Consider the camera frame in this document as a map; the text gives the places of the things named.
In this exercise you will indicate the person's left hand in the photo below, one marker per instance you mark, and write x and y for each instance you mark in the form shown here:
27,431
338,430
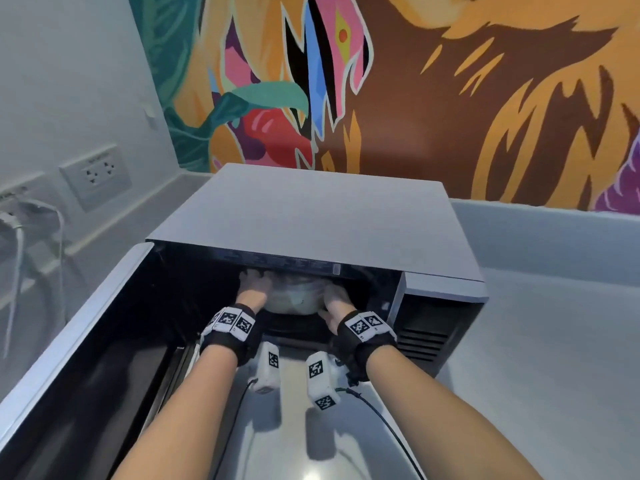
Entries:
254,292

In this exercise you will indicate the person's right hand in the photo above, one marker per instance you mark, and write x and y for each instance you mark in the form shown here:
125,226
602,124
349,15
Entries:
336,302

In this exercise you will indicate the person's right fingers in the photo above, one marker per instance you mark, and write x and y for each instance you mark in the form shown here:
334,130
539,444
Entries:
334,293

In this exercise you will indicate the person's left fingers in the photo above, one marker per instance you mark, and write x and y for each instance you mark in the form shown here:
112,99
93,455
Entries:
255,277

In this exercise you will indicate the white bowl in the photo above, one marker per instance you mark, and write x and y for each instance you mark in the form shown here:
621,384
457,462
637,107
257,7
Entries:
295,297

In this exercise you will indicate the person's right forearm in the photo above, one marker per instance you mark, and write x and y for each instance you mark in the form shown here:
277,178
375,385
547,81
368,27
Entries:
450,419

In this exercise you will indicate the person's left forearm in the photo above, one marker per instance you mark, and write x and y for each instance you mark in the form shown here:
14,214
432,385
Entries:
180,419

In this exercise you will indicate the grey microwave oven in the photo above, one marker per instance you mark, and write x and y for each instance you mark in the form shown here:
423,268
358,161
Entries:
320,214

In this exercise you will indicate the black microwave door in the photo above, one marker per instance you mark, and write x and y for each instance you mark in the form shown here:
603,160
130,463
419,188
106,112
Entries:
85,354

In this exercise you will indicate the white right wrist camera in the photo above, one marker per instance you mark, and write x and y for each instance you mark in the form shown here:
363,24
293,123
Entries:
321,379

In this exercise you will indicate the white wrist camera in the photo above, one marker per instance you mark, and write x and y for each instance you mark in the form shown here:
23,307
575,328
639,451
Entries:
267,368
321,379

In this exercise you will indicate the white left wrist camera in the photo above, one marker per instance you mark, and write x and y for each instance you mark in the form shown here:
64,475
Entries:
267,368

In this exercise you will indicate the grey wall socket with plug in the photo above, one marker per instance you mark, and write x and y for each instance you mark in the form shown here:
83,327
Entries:
20,204

